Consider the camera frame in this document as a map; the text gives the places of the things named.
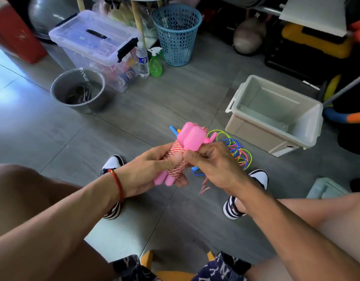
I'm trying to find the person's left hand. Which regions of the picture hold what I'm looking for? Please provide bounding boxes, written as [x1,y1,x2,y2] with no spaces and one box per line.
[116,142,189,198]

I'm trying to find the person's right hand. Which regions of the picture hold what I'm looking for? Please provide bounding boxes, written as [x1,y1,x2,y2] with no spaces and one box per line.
[183,141,254,197]

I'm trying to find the yellow rope orange handles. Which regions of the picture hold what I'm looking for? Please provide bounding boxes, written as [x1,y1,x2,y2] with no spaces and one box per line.
[206,129,252,171]

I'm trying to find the pink thick handled jump rope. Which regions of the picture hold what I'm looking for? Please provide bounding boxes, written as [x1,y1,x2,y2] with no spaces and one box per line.
[153,121,219,195]

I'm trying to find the blue jump rope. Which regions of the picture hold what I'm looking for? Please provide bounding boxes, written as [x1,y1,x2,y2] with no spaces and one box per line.
[169,126,251,176]

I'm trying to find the white plastic bin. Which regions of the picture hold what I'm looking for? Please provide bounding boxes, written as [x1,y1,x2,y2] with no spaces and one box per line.
[225,75,325,157]

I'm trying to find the person's right forearm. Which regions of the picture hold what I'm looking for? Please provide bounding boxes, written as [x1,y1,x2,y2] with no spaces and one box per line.
[237,180,360,281]

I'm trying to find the person's left forearm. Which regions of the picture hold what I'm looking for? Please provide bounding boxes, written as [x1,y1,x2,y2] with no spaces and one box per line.
[0,174,123,281]

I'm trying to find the white bin lid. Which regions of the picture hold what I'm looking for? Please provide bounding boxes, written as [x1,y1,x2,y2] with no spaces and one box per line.
[306,177,350,200]

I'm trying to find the person's left leg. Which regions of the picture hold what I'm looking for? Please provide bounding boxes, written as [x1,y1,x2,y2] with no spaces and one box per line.
[0,164,119,281]

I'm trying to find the person's leg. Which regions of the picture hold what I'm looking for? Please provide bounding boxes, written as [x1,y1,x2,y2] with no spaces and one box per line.
[235,192,360,281]
[0,164,119,281]

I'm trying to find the person's right leg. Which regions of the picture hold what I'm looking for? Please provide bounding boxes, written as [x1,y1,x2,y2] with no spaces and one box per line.
[235,192,360,281]

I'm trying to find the black white left shoe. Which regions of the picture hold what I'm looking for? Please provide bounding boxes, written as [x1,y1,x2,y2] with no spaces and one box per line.
[101,154,126,221]

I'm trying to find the black white shoe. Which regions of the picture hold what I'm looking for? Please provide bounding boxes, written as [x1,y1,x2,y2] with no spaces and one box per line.
[101,154,126,221]
[222,168,270,221]

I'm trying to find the black white right shoe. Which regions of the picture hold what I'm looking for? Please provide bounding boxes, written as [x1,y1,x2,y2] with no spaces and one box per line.
[222,168,270,221]

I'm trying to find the green spray bottle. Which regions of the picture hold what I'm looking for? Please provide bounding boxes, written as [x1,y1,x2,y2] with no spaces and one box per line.
[148,46,165,78]

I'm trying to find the navy patterned shorts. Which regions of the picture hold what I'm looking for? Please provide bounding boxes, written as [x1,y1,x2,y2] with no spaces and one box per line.
[110,251,252,281]

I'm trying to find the small plastic water bottle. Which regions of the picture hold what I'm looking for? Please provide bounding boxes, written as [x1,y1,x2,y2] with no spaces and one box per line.
[136,44,151,79]

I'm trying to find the grey metal basin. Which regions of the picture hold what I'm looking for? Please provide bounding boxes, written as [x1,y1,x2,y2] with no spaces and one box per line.
[50,68,107,114]

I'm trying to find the brown ball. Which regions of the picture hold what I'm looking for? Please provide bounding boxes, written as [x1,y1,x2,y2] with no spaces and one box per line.
[233,17,267,55]

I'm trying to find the multicoloured hula hoop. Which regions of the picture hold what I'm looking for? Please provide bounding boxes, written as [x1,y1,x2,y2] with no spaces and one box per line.
[322,73,360,124]

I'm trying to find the blue mesh plastic basket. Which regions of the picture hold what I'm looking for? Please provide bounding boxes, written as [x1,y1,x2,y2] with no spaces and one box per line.
[151,4,203,67]

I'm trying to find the white metal pole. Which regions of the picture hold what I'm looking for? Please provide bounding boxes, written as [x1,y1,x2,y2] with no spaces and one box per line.
[323,70,360,106]

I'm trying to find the clear bin with black latches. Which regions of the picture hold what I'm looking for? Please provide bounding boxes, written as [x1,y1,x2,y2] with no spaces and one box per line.
[49,10,140,93]

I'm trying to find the white round table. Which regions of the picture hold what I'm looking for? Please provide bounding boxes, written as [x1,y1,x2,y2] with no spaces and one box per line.
[75,0,169,50]

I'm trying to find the yellow black case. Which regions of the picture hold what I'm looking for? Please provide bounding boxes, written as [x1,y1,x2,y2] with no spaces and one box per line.
[282,23,353,60]

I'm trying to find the grey folded mat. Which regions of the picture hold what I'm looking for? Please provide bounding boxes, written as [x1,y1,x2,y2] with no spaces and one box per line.
[215,0,280,9]

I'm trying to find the grey flat board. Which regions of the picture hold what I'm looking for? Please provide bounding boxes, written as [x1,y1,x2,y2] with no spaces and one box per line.
[279,0,349,37]

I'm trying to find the grey exercise ball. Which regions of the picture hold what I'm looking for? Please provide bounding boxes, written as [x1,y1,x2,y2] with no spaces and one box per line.
[28,0,80,41]

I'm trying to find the red bag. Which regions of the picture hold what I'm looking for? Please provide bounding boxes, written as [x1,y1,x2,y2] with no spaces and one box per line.
[0,0,48,64]

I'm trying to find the black red inflatable toy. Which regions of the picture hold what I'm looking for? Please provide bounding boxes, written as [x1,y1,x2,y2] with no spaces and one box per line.
[347,17,360,44]

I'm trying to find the red string bracelet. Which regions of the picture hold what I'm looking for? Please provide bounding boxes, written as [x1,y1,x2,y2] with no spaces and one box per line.
[107,168,125,203]

